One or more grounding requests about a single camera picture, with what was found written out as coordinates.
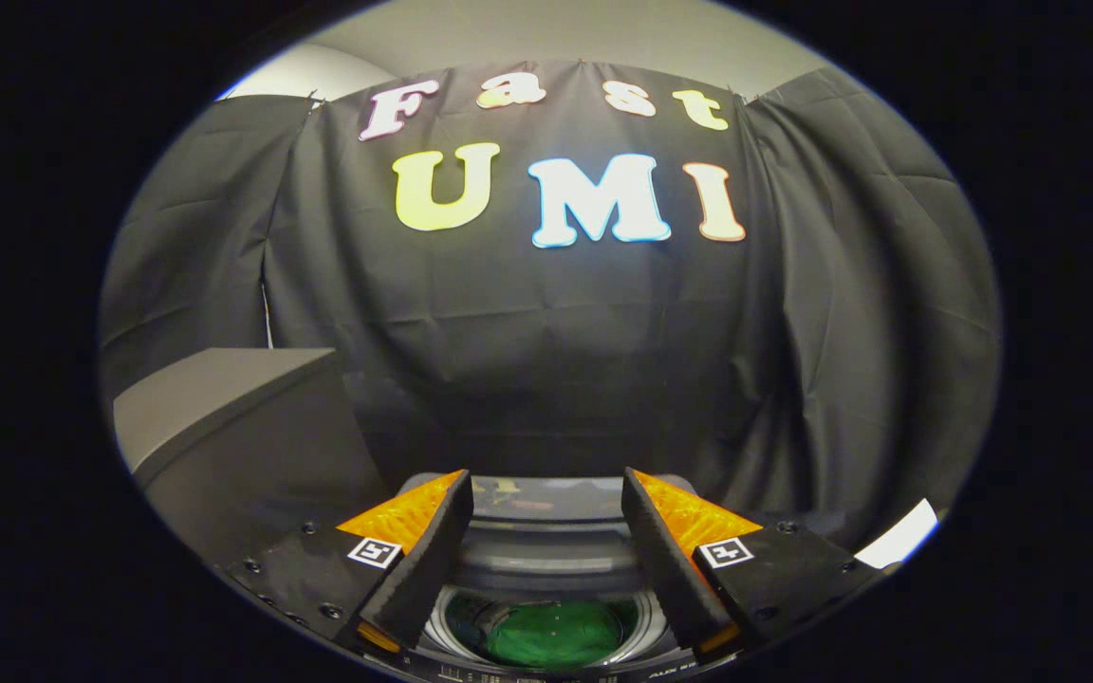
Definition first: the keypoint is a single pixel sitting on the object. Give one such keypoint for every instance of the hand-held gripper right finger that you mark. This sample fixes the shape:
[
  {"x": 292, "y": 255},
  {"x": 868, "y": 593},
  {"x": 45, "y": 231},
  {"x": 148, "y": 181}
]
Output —
[{"x": 660, "y": 560}]

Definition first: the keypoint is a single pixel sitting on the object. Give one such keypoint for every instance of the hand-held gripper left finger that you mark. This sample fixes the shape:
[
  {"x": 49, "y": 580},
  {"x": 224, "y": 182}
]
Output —
[{"x": 433, "y": 550}]

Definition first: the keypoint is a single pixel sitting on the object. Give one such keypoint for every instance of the green polo shirt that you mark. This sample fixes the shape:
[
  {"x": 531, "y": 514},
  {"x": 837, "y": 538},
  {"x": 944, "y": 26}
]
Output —
[{"x": 556, "y": 634}]

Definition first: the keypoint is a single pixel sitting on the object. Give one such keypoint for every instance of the grey washing machine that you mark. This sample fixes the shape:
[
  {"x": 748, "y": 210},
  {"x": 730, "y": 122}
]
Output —
[{"x": 471, "y": 674}]

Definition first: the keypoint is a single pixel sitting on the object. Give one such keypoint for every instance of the black backdrop cloth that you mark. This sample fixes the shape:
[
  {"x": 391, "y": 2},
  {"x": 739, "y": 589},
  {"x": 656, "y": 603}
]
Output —
[{"x": 603, "y": 360}]

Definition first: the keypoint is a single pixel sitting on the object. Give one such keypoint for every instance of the white flat board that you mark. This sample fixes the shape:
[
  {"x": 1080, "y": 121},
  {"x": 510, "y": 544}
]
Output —
[{"x": 902, "y": 536}]

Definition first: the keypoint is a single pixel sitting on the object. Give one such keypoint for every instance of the grey cabinet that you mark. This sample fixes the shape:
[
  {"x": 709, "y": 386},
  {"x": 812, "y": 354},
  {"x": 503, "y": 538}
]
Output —
[{"x": 214, "y": 436}]

